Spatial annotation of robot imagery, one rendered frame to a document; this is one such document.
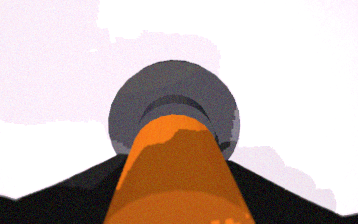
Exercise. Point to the orange knob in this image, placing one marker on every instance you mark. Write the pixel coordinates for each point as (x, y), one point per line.
(176, 174)

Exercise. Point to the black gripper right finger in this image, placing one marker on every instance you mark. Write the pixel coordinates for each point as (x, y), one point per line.
(270, 203)

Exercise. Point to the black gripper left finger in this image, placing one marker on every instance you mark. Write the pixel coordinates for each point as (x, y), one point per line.
(83, 198)

